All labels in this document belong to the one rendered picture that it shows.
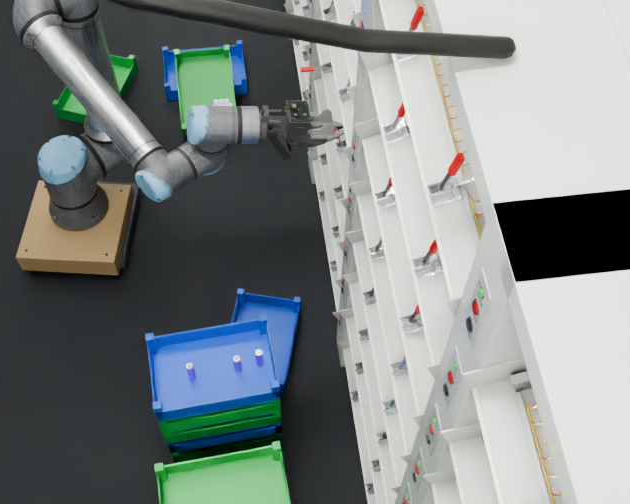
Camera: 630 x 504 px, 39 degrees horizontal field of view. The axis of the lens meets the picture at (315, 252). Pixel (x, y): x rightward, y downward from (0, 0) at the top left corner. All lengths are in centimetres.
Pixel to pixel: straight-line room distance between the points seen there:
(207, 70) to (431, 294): 210
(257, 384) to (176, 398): 20
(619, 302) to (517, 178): 16
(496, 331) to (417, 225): 49
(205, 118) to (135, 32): 158
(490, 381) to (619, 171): 29
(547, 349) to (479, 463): 44
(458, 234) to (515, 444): 29
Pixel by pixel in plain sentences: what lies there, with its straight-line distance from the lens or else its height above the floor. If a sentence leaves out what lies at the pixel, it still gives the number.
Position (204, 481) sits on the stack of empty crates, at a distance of 221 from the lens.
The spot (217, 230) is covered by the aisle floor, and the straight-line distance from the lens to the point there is 299.
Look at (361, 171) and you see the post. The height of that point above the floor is 101.
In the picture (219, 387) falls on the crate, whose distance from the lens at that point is 220.
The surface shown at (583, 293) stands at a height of 177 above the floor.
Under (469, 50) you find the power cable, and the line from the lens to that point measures 100.
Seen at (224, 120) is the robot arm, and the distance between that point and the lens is 208.
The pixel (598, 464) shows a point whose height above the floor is 177.
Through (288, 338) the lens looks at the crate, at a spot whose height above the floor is 0.
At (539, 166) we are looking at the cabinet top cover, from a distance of 95.
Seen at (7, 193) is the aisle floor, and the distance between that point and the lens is 323.
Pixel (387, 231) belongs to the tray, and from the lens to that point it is 164.
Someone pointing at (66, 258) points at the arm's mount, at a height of 14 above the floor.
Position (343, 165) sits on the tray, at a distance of 222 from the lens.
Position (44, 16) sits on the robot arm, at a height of 96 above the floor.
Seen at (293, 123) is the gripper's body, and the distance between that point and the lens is 208.
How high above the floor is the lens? 250
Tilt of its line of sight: 59 degrees down
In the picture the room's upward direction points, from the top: 1 degrees clockwise
